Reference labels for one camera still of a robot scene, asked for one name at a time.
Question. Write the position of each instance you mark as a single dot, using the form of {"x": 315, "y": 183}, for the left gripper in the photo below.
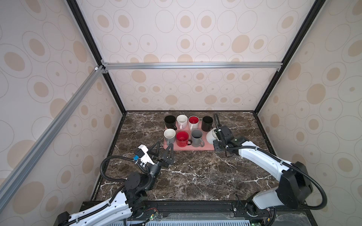
{"x": 164, "y": 162}

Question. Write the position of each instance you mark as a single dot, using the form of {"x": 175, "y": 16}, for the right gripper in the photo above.
{"x": 221, "y": 135}

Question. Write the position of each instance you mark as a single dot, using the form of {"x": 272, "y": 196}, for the white ribbed mug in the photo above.
{"x": 211, "y": 136}

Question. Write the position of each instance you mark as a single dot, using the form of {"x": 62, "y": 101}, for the grey mug white interior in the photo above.
{"x": 169, "y": 136}

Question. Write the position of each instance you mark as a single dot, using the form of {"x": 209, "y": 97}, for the black mug white rim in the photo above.
{"x": 207, "y": 123}

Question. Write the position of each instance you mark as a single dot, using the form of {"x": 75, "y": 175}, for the red mug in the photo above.
{"x": 182, "y": 139}

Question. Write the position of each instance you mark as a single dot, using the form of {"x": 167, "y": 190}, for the dark grey mug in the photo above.
{"x": 196, "y": 138}

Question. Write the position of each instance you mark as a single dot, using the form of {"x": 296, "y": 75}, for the black mug white base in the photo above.
{"x": 170, "y": 122}

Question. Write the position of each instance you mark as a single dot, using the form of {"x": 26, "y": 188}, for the white mug front row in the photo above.
{"x": 193, "y": 123}

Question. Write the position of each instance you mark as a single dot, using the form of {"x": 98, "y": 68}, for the pink mug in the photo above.
{"x": 182, "y": 122}

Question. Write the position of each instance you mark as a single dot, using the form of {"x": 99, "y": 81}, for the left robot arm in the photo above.
{"x": 128, "y": 200}

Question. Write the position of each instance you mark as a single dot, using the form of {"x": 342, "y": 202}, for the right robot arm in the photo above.
{"x": 293, "y": 186}

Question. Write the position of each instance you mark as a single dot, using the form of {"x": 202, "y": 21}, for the horizontal aluminium bar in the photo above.
{"x": 189, "y": 65}

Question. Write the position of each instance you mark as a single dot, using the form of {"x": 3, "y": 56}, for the diagonal aluminium bar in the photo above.
{"x": 25, "y": 166}

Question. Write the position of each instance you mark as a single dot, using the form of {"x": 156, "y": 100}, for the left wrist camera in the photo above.
{"x": 142, "y": 157}

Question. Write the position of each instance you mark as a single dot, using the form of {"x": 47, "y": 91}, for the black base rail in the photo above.
{"x": 217, "y": 210}

